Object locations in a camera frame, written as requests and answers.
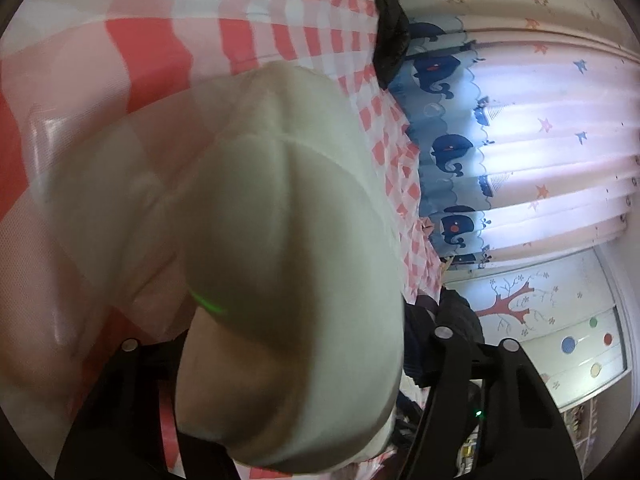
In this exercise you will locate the dark clothes pile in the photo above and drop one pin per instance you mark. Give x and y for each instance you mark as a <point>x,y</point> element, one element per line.
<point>425,320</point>

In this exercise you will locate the black garment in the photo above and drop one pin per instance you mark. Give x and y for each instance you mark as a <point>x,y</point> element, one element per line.
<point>390,35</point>

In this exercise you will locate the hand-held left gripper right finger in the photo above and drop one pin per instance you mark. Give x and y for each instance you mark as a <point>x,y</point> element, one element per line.
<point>452,390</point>

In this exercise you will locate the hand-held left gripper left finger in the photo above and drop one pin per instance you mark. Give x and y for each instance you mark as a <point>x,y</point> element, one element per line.
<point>125,390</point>

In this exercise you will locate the pink checked blanket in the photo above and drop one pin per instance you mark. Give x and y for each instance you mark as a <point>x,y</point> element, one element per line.
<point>125,30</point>

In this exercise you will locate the white wardrobe with tree decal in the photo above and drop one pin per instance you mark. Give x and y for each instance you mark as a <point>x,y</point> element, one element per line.
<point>565,320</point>

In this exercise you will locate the whale print curtain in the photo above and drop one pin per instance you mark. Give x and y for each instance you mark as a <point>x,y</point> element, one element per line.
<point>540,160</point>

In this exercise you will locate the cream quilted jacket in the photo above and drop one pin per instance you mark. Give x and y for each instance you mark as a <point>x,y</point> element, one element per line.
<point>280,260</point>

